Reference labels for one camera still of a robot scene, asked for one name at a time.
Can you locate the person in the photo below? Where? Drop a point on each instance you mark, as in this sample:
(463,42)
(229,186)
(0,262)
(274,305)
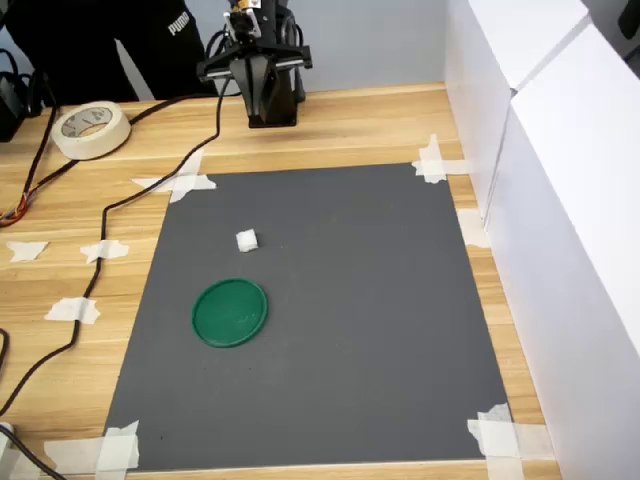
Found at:
(75,45)

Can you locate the dark grey mat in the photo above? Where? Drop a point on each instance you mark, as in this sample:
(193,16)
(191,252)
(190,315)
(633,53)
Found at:
(325,325)

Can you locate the white tape piece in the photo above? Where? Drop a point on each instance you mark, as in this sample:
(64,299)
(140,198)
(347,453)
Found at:
(70,310)
(432,165)
(500,440)
(25,250)
(475,227)
(107,250)
(117,447)
(187,182)

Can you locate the white masking tape roll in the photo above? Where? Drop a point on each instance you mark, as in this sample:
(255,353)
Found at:
(90,146)

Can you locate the small white plastic terminal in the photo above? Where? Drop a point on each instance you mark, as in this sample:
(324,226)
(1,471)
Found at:
(247,240)

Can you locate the black device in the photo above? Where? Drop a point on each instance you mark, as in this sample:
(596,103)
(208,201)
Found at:
(9,110)

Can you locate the small camera with circuit board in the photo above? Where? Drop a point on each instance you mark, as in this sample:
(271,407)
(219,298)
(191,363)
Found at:
(242,25)

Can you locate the round green lid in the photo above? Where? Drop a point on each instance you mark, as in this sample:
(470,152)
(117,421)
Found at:
(230,312)

